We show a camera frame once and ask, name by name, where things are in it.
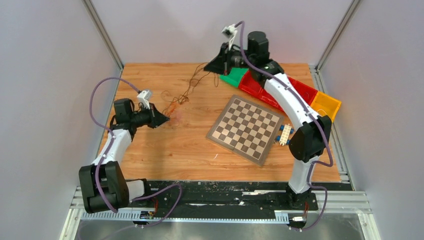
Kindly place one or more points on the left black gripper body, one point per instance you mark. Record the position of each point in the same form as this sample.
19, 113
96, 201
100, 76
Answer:
145, 117

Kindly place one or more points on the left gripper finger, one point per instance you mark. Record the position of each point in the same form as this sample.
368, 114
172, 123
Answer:
157, 115
159, 120

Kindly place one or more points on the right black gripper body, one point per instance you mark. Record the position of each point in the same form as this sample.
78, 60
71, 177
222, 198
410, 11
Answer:
235, 59

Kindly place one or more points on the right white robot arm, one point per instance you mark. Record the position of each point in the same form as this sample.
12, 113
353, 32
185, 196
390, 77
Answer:
312, 131

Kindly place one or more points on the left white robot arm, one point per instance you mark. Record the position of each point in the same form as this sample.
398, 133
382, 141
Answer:
103, 185

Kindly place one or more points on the green plastic bin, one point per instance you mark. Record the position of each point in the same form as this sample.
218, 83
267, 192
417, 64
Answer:
234, 77

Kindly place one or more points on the red bin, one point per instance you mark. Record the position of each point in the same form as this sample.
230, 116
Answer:
250, 86
267, 98
308, 93

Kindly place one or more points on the red bin middle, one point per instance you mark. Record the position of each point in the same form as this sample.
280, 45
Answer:
267, 98

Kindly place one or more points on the wooden chessboard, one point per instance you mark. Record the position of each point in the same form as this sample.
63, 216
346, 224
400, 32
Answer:
247, 129

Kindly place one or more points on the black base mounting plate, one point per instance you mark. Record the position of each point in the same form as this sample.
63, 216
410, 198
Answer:
222, 200

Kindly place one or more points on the white blue toy block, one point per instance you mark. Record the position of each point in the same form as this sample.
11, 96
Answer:
285, 132

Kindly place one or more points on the yellow plastic bin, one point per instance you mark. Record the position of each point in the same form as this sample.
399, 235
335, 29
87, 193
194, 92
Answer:
326, 105

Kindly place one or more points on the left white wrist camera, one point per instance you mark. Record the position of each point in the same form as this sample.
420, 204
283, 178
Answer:
143, 98

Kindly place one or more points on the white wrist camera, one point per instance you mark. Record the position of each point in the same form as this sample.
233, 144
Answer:
143, 98
230, 32

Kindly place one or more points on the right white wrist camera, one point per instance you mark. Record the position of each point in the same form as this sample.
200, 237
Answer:
230, 32

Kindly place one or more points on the aluminium frame rail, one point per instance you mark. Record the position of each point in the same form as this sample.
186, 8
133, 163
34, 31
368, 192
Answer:
338, 203

